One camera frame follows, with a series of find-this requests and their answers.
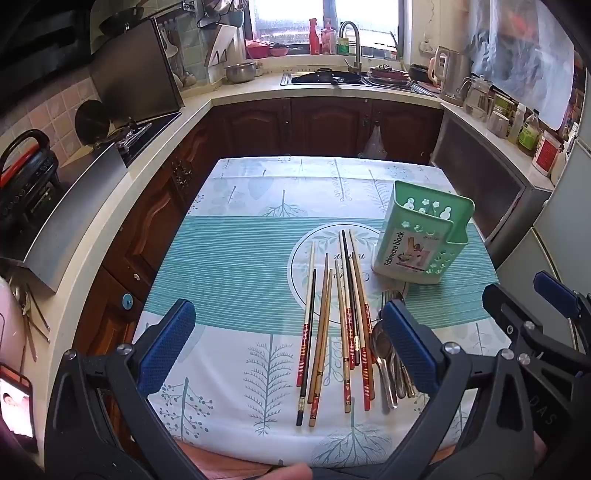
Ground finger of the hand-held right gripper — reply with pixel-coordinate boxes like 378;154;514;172
533;271;591;325
482;282;546;366

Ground white round appliance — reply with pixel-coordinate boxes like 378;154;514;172
0;277;26;365

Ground smartphone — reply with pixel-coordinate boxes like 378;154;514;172
0;364;38;453

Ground green plastic utensil holder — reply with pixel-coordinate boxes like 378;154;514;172
372;180;476;283

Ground black round lid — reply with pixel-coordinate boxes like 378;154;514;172
74;99;112;144

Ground grey cup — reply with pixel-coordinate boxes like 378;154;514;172
487;111;509;137

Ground white kitchen countertop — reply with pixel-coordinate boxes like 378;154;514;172
41;69;446;352

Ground hanging steel pot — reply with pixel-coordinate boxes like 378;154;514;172
196;0;232;29

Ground pink bottle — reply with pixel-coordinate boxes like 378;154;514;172
322;18;338;56

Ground brown wooden chopstick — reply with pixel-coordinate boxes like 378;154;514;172
308;269;334;427
307;252;330;393

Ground kitchen window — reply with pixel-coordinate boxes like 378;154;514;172
249;0;409;58

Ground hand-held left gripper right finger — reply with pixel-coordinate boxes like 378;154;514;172
381;299;539;480

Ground brown wooden kitchen cabinets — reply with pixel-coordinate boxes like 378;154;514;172
74;98;444;365

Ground steel electric kettle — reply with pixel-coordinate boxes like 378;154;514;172
429;46;472;107

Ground steel sink faucet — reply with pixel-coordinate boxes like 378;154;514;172
338;21;363;75

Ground stack of dishes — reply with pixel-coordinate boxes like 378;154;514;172
367;65;414;88

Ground metal tongs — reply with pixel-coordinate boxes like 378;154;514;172
9;281;51;363

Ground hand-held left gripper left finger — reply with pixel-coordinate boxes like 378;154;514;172
44;299;198;480

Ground translucent plastic sheet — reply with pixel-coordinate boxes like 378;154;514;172
462;0;575;130

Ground white cutting board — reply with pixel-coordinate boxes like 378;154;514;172
205;28;245;70

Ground pink plastic basin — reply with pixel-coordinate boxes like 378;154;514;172
245;39;273;60

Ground oil bottle green label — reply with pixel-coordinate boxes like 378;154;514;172
517;111;542;155

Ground cream chopstick red striped end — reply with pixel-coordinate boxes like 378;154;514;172
351;257;372;412
348;229;376;379

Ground stainless steel panel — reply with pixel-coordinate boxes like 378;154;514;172
21;143;127;294

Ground green jar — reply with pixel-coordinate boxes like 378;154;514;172
493;95;515;121

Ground teal white printed tablecloth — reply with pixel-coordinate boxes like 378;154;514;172
131;156;513;468

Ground black gas stove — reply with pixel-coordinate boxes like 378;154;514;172
111;111;183;167

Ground white hanging ladle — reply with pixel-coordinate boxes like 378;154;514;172
159;28;181;58

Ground steel kitchen sink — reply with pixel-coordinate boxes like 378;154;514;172
279;69;370;88

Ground black appliance with handle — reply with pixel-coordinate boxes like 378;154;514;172
0;129;61;245

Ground black frying pan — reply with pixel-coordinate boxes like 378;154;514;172
291;68;363;85

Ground grey refrigerator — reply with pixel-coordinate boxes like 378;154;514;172
494;134;591;352

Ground clear plastic bottle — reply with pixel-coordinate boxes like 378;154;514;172
508;102;527;144

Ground white container red label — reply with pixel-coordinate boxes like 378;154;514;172
532;130;564;176

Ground frosted glass door cabinet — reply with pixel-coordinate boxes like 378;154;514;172
429;108;555;259

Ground hanging plastic bag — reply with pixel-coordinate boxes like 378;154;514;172
362;124;386;160

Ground glass pitcher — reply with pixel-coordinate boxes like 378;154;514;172
462;76;495;121

